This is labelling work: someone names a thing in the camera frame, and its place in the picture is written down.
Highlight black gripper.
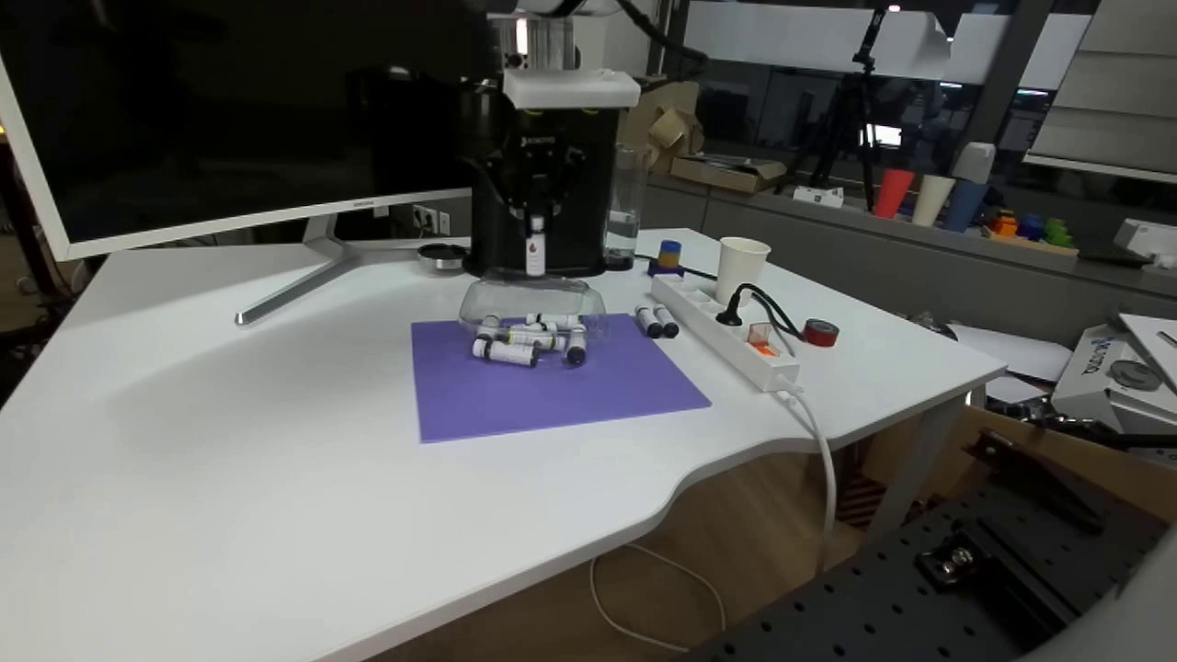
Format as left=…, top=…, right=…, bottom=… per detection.
left=469, top=99, right=616, bottom=281

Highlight clear plastic bottle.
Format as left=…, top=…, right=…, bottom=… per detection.
left=606, top=142, right=647, bottom=256

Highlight white bottle black cap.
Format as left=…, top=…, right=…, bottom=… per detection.
left=555, top=326, right=593, bottom=373

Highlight white bottle black band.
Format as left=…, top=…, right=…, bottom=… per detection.
left=467, top=335, right=540, bottom=373

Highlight black round cap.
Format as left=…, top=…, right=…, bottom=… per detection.
left=416, top=240, right=473, bottom=276

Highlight small white black objects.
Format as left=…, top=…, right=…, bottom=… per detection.
left=467, top=305, right=597, bottom=373

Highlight purple paper mat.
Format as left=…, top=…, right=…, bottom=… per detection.
left=408, top=309, right=713, bottom=450

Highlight white paper cup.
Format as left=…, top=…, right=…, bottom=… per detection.
left=713, top=233, right=777, bottom=305

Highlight white power strip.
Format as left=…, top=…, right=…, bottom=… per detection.
left=642, top=276, right=804, bottom=396

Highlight red tape roll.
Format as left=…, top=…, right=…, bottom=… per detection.
left=798, top=317, right=847, bottom=350

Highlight red plastic cup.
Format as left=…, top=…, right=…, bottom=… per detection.
left=866, top=165, right=918, bottom=225

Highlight white framed monitor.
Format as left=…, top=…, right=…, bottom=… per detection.
left=0, top=0, right=496, bottom=332

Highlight white plastic cup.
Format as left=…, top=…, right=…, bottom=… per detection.
left=909, top=171, right=959, bottom=233

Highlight blue plastic cup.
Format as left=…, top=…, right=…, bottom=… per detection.
left=939, top=178, right=993, bottom=240

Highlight white paper sheets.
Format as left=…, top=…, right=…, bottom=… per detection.
left=939, top=317, right=1077, bottom=413

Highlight black perforated board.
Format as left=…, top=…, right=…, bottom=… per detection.
left=695, top=487, right=1170, bottom=662

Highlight grey printed box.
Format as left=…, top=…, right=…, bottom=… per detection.
left=1048, top=309, right=1177, bottom=440

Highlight black plug with cable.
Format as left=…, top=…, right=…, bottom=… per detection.
left=713, top=281, right=807, bottom=341

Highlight white power strip cord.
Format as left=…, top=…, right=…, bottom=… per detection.
left=780, top=382, right=847, bottom=580

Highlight black camera tripod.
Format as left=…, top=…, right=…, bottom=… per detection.
left=843, top=0, right=903, bottom=212

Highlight thin white cable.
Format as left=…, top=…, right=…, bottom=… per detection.
left=582, top=537, right=736, bottom=662

